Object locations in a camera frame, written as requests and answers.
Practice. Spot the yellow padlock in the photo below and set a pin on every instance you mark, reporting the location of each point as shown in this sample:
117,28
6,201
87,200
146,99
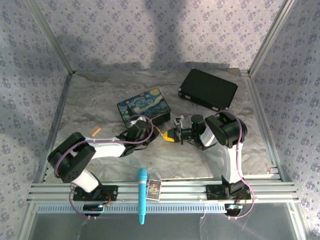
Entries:
168,136

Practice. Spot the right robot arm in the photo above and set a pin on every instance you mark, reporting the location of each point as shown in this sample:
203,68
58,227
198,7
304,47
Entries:
226,132

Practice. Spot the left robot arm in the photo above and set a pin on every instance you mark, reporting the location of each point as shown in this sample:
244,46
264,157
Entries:
82,155

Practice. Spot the starry night print box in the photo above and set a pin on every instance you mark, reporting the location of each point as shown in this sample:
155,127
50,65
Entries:
146,105

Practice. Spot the small orange block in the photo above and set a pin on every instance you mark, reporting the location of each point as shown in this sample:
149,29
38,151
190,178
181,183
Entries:
95,131

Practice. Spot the black rectangular case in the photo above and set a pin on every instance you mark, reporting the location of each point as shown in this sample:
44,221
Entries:
208,90

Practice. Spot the small picture card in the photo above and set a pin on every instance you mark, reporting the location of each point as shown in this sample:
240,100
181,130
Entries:
154,189

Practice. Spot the teal marker pen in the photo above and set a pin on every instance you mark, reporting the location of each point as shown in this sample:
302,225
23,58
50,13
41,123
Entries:
142,195

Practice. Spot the small black controller board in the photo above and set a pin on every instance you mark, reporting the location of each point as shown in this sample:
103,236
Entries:
93,208
233,208

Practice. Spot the aluminium rail beam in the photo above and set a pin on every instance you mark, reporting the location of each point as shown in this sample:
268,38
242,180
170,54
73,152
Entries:
180,190

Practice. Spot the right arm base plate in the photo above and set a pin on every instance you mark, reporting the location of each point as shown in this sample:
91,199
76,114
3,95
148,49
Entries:
212,192

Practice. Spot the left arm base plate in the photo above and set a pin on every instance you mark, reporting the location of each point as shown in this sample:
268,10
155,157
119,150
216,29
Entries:
110,193

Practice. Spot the aluminium frame post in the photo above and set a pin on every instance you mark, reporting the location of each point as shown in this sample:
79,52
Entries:
271,35
50,35

